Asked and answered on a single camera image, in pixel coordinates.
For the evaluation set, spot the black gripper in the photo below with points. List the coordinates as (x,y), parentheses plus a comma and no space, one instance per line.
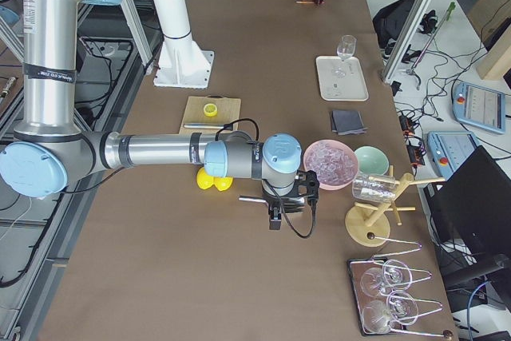
(272,200)

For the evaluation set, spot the metal ice scoop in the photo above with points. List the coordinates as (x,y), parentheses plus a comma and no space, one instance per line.
(260,200)

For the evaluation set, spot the yellow lemon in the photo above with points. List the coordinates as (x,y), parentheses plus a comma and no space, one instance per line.
(204,180)
(223,183)

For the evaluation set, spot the pink bowl with ice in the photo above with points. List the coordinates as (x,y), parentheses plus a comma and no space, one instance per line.
(334,163)

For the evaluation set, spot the wooden glass drying stand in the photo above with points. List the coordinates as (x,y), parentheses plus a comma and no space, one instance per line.
(367,223)

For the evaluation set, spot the glass jar on stand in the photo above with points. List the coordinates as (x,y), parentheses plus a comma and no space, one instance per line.
(374,188)

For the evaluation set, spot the wine glass lying upper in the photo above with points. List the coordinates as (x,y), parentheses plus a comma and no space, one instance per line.
(385,277)

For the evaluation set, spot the wine glass lying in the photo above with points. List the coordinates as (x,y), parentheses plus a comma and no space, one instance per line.
(385,277)
(397,313)

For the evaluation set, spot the green bowl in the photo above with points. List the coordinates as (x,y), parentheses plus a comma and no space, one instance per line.
(372,160)

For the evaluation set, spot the dark grey folded cloth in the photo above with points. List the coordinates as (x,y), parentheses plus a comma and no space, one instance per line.
(347,122)

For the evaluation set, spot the wooden cutting board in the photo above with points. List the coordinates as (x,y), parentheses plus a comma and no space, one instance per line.
(228,111)

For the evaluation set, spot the half lemon slice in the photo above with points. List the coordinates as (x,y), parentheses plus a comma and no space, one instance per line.
(210,110)

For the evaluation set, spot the black mirror tray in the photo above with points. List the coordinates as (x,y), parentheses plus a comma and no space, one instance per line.
(356,267)

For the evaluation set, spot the wine glass lying lower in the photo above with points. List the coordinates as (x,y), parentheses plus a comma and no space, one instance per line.
(397,313)

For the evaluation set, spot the grey usb hub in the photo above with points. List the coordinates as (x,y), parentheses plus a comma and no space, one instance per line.
(416,154)
(407,125)

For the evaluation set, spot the cream serving tray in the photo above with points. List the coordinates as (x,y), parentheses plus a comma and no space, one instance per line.
(341,80)

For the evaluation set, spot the clear wine glass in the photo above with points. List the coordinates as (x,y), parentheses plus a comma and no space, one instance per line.
(345,50)

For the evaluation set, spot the metal grabber stick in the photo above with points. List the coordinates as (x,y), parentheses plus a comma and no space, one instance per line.
(411,70)

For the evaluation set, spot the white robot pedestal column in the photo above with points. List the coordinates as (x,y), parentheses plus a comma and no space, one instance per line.
(182,63)

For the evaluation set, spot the aluminium frame post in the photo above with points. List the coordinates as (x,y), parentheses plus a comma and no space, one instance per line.
(404,39)

